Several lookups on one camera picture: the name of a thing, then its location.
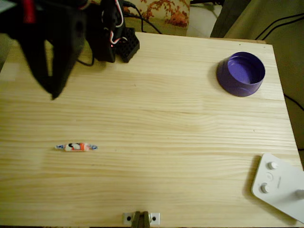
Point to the silver metal bracket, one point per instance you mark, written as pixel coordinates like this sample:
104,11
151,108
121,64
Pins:
128,218

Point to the floral cushion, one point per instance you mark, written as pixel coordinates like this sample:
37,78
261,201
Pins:
166,14

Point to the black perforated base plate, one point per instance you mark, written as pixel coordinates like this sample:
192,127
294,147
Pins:
129,45

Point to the white lamp base with knobs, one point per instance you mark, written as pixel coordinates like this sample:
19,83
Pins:
278,185

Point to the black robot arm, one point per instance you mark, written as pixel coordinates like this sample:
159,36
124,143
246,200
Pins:
102,35

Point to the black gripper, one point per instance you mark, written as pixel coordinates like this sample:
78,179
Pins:
62,48

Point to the candy red white blue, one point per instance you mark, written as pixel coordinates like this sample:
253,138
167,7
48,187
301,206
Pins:
76,146

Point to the dark clamp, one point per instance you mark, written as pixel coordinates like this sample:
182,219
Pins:
141,221

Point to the purple plastic bowl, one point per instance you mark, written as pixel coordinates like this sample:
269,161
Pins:
240,83

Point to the olive curtain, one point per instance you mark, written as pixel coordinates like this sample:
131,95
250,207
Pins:
228,19

